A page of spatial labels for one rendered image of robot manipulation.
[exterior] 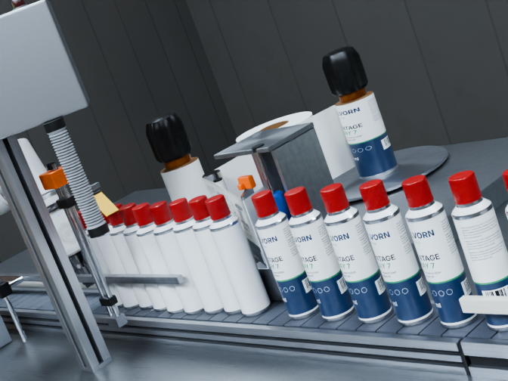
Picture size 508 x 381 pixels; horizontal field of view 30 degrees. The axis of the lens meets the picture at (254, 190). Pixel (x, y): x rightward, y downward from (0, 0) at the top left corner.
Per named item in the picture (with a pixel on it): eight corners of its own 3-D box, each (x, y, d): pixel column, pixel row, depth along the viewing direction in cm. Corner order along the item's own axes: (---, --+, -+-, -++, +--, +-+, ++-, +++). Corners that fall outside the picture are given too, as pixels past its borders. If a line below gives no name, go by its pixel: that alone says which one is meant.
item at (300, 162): (367, 265, 159) (316, 122, 153) (317, 302, 151) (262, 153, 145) (308, 265, 169) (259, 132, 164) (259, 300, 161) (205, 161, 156)
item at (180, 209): (239, 300, 166) (197, 193, 161) (218, 314, 162) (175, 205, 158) (219, 300, 170) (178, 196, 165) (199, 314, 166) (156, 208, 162)
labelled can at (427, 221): (487, 311, 126) (441, 169, 122) (466, 329, 123) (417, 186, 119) (455, 309, 130) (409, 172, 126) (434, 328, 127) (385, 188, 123)
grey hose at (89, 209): (113, 228, 163) (66, 115, 159) (97, 237, 161) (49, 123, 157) (102, 229, 166) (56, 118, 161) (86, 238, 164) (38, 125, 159)
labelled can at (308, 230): (362, 306, 143) (317, 182, 139) (341, 323, 140) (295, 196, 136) (337, 305, 147) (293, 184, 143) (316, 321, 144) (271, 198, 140)
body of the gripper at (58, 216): (31, 212, 189) (60, 260, 189) (72, 192, 196) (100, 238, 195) (20, 225, 195) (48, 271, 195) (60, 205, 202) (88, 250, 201)
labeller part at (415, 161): (475, 144, 208) (474, 139, 208) (393, 202, 189) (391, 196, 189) (370, 156, 232) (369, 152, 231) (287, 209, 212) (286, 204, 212)
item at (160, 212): (218, 302, 169) (176, 196, 165) (197, 315, 166) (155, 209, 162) (199, 301, 173) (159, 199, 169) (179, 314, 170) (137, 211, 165)
